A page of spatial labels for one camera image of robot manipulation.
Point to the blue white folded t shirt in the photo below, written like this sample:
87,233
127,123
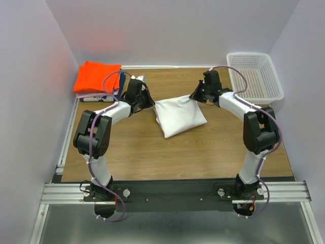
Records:
122,79

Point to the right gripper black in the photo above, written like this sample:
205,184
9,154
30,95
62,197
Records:
195,95

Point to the aluminium frame rail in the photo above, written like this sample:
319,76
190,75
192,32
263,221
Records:
286,191

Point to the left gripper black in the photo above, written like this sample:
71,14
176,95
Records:
150,101

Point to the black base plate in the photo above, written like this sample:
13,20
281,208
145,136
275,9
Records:
172,196

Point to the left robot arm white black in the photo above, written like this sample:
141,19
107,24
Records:
92,136

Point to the orange folded t shirt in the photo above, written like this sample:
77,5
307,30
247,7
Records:
91,76

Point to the left side aluminium rail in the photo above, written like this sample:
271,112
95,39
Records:
64,150

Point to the white plastic basket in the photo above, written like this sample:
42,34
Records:
263,83

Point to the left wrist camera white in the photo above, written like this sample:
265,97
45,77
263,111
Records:
141,78

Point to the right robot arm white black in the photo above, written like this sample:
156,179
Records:
260,132

